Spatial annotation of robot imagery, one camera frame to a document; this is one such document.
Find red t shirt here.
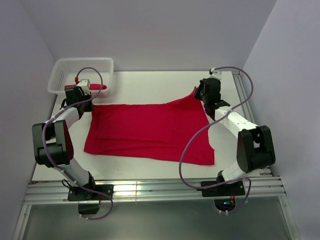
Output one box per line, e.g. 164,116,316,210
89,83,107,91
84,93,215,166

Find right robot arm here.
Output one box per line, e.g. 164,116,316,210
194,78,276,195

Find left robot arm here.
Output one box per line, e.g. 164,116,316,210
32,83,98,201

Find rolled red t shirt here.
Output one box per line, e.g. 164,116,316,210
89,83,107,91

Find white plastic basket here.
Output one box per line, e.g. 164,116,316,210
47,57,114,98

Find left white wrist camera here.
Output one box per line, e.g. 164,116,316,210
76,79,90,95

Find aluminium right rail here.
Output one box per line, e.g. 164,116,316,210
231,70,272,176

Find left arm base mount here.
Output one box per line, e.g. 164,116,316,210
67,184,114,216

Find aluminium front rail frame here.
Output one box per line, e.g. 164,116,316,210
13,171,301,240

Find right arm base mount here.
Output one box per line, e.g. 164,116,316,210
198,181,246,212

